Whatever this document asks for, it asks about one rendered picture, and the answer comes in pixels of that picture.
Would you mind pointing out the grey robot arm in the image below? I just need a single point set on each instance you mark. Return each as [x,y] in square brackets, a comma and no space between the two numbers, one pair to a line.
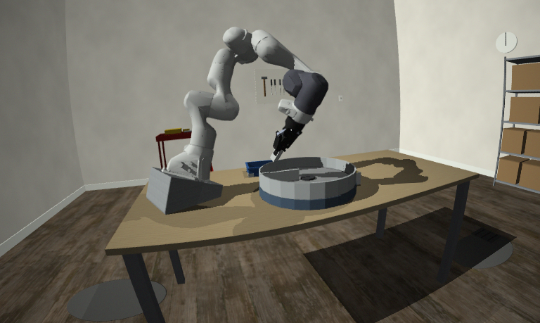
[307,86]

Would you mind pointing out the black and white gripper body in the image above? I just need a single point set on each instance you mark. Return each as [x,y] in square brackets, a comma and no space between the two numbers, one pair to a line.
[291,126]

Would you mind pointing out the blue shallow tray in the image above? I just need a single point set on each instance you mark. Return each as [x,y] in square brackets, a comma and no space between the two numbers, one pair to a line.
[253,167]

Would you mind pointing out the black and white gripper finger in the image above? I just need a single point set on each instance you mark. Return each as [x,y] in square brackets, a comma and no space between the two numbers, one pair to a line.
[279,143]
[289,142]

